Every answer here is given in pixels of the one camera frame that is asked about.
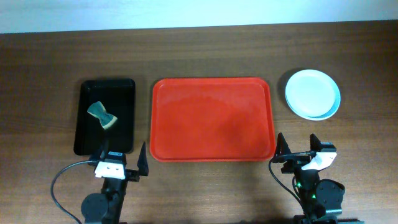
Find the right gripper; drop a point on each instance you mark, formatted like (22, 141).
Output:
(295, 161)

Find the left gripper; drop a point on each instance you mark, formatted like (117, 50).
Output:
(133, 176)

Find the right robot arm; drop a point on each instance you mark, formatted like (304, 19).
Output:
(319, 199)

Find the green yellow sponge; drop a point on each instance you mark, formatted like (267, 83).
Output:
(98, 111)

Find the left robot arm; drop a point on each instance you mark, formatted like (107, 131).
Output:
(105, 206)

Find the black plastic tray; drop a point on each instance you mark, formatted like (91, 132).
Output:
(118, 98)

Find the light blue plate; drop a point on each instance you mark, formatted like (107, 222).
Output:
(312, 95)

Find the red plastic tray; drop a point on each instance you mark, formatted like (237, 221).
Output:
(211, 119)

